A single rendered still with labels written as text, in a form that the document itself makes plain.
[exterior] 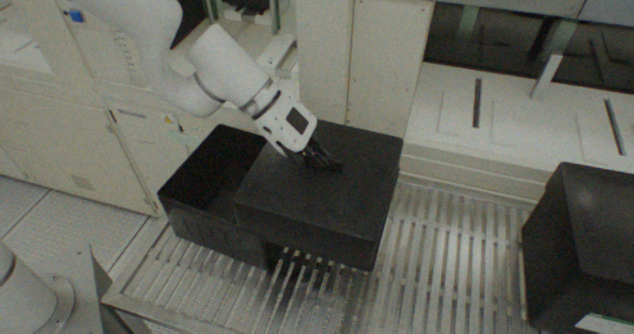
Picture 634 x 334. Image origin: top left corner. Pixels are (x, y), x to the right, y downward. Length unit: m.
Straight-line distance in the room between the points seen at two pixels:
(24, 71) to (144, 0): 1.22
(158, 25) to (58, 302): 0.72
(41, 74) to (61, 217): 0.89
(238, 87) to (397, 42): 0.43
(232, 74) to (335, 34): 0.32
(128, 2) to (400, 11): 0.57
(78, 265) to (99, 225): 1.11
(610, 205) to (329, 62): 0.67
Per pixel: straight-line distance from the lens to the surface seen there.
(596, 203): 0.99
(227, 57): 0.72
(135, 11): 0.64
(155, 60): 0.68
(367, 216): 0.75
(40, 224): 2.45
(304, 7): 0.95
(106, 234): 2.24
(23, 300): 1.05
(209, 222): 0.96
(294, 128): 0.75
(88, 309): 1.11
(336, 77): 1.02
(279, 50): 1.49
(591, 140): 1.37
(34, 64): 1.81
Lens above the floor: 1.66
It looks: 46 degrees down
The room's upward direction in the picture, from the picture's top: straight up
